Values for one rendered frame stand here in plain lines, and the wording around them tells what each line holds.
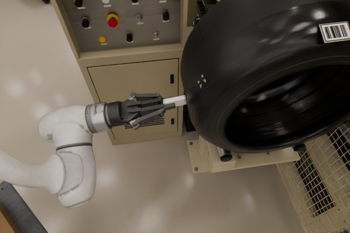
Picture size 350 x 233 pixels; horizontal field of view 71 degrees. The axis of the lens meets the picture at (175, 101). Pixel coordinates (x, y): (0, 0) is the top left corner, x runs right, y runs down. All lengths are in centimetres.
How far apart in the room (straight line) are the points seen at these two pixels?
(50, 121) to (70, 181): 18
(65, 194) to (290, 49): 65
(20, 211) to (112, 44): 83
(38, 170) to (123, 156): 128
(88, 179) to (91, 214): 112
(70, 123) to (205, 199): 125
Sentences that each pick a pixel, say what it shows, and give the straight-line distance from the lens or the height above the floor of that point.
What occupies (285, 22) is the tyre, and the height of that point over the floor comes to 143.
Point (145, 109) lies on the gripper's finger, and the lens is 74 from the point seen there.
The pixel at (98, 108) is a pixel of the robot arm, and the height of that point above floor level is 115.
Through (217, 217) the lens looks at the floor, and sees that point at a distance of 180.
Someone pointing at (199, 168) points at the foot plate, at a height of 1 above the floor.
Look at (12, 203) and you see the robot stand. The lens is 132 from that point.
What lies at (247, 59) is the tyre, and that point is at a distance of 56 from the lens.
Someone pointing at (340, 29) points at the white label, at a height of 143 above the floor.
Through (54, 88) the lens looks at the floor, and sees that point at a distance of 254.
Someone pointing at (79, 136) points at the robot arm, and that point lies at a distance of 77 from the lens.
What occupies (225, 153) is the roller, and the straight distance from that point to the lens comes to 92.
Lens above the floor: 173
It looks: 52 degrees down
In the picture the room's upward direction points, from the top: straight up
